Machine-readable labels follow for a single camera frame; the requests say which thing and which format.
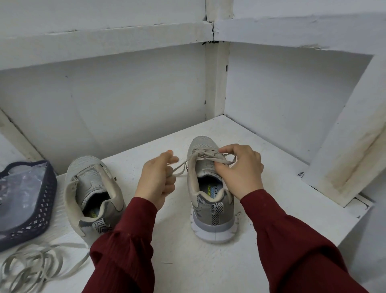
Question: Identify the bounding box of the grey shoelace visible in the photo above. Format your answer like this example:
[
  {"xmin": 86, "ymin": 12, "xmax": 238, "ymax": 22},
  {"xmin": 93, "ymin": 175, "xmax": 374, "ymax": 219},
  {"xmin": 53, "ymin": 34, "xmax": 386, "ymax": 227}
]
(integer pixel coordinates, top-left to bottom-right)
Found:
[
  {"xmin": 0, "ymin": 241, "xmax": 91, "ymax": 293},
  {"xmin": 172, "ymin": 148, "xmax": 237, "ymax": 177}
]

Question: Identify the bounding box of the person's right forearm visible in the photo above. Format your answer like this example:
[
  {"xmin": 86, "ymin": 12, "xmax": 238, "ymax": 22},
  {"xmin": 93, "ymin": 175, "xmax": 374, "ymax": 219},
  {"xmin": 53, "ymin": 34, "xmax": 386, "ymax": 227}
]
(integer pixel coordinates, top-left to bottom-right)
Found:
[{"xmin": 240, "ymin": 189, "xmax": 369, "ymax": 293}]

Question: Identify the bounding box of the grey mesh shoe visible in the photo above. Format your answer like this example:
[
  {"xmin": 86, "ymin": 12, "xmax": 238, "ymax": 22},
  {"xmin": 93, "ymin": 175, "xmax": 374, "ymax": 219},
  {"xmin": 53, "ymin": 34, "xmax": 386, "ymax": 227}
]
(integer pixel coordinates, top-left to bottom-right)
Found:
[
  {"xmin": 64, "ymin": 156, "xmax": 126, "ymax": 248},
  {"xmin": 186, "ymin": 135, "xmax": 240, "ymax": 245}
]

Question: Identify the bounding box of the person's left forearm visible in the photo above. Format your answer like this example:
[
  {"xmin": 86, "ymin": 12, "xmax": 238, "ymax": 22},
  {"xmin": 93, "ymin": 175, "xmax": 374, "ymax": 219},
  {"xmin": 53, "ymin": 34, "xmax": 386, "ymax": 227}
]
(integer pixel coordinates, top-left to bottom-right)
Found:
[{"xmin": 82, "ymin": 197, "xmax": 159, "ymax": 293}]

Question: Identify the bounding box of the dark plastic lattice basket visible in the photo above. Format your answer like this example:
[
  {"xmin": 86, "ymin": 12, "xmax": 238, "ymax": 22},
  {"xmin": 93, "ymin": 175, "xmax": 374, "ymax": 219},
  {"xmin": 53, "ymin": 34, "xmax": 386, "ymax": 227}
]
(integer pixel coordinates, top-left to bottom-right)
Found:
[{"xmin": 0, "ymin": 160, "xmax": 58, "ymax": 252}]

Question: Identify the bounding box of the clear plastic bag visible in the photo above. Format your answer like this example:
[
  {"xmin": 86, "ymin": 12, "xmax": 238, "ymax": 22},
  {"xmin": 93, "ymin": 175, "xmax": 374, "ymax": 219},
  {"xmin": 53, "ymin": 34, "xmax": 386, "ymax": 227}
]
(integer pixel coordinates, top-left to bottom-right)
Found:
[{"xmin": 0, "ymin": 166, "xmax": 49, "ymax": 233}]

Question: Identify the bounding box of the person's right hand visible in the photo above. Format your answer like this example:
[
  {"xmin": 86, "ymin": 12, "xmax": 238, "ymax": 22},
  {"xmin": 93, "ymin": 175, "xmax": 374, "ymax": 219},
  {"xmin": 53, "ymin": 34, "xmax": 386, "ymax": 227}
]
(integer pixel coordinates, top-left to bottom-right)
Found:
[{"xmin": 214, "ymin": 144, "xmax": 265, "ymax": 200}]

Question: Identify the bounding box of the person's left hand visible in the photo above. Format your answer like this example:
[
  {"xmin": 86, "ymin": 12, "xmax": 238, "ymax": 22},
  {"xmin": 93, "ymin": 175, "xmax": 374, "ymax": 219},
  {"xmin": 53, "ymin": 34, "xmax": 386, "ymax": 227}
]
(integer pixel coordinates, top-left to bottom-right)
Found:
[{"xmin": 133, "ymin": 150, "xmax": 180, "ymax": 211}]

